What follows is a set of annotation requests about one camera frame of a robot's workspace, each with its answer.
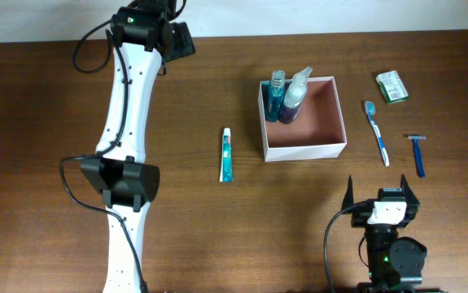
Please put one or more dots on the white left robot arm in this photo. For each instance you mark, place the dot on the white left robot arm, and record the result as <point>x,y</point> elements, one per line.
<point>142,38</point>

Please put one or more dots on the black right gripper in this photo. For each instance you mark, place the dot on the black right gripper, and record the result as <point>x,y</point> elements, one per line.
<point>412,204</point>

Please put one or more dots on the blue disposable razor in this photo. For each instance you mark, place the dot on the blue disposable razor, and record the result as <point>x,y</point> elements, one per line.
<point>415,139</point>

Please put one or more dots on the teal white toothpaste tube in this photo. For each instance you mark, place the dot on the teal white toothpaste tube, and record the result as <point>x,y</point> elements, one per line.
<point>226,173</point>

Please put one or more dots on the pink cardboard box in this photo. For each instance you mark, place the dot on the pink cardboard box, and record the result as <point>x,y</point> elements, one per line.
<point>317,133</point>

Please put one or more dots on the blue white toothbrush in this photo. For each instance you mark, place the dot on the blue white toothbrush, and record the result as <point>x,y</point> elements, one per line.
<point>370,110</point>

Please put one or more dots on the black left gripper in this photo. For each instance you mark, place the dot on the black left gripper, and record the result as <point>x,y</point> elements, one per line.
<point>183,42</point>

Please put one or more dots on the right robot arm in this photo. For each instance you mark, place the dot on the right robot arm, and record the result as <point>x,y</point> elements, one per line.
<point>394,263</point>

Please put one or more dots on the teal mouthwash bottle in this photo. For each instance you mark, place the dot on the teal mouthwash bottle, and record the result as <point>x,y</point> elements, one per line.
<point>276,92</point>

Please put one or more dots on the purple spray bottle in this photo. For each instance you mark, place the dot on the purple spray bottle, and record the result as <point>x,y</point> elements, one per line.
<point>294,96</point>

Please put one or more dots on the green white soap box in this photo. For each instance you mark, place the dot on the green white soap box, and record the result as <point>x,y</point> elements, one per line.
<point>392,87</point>

